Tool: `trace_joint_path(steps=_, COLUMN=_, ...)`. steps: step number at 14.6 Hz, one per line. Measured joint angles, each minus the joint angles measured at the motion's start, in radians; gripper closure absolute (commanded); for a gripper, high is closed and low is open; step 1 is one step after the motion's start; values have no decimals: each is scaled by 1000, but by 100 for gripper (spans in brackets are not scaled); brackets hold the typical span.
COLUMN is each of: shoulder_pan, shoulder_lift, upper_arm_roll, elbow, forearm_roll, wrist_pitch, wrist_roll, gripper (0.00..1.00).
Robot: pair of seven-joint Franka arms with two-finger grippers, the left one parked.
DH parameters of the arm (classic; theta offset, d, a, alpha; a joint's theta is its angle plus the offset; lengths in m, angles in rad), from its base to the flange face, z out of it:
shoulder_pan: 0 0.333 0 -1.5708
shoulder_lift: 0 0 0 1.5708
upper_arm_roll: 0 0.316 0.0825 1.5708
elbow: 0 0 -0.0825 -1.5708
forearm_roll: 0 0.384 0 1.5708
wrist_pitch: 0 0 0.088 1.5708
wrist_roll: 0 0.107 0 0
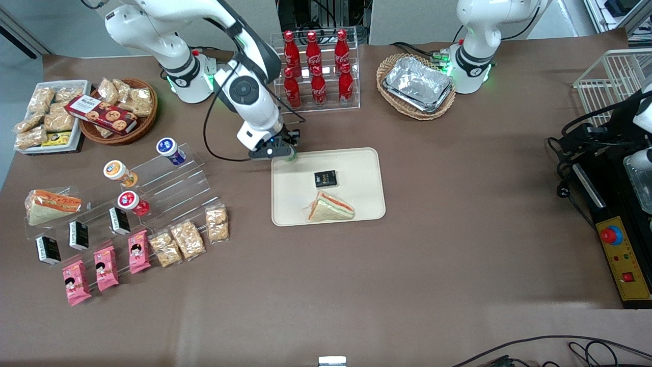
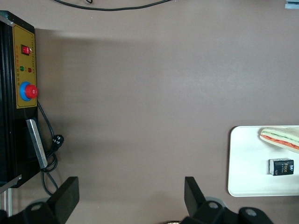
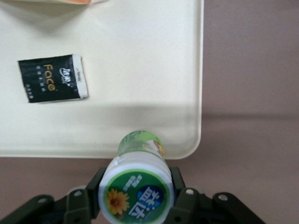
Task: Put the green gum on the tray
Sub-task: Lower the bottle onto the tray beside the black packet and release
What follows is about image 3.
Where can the black tissue pack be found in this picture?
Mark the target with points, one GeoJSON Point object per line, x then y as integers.
{"type": "Point", "coordinates": [51, 79]}

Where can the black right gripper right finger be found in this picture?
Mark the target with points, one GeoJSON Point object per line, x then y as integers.
{"type": "Point", "coordinates": [194, 205]}

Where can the green gum bottle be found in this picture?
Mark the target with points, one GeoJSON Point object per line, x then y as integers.
{"type": "Point", "coordinates": [137, 198]}

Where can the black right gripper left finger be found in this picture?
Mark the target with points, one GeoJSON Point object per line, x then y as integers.
{"type": "Point", "coordinates": [77, 205]}

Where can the cream plastic tray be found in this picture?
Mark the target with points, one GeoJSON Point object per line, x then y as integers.
{"type": "Point", "coordinates": [140, 70]}

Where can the wrapped triangle sandwich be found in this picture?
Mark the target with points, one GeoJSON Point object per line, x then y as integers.
{"type": "Point", "coordinates": [77, 2]}

